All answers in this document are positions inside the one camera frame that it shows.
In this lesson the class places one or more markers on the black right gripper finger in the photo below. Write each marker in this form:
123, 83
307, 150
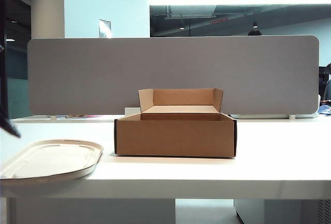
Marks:
9, 127

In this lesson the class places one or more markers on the beige oval pulp lid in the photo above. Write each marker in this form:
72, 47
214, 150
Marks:
49, 159

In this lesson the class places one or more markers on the brown cardboard box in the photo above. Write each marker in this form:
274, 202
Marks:
175, 138

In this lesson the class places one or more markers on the grey desk divider panel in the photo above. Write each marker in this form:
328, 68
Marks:
103, 74

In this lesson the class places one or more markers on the black pendant lamp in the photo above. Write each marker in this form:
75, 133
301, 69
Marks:
182, 26
255, 24

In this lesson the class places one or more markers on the bright ceiling light strip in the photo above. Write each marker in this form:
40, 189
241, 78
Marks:
232, 1

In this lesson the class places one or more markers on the dark-haired person head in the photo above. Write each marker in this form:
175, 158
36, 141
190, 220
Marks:
254, 33

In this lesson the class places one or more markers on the blue patterned cloth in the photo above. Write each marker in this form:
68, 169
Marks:
325, 110

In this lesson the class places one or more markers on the white divider bracket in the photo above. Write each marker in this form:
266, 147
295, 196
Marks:
53, 118
292, 117

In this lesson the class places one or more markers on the wall poster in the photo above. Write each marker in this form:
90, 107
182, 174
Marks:
105, 28

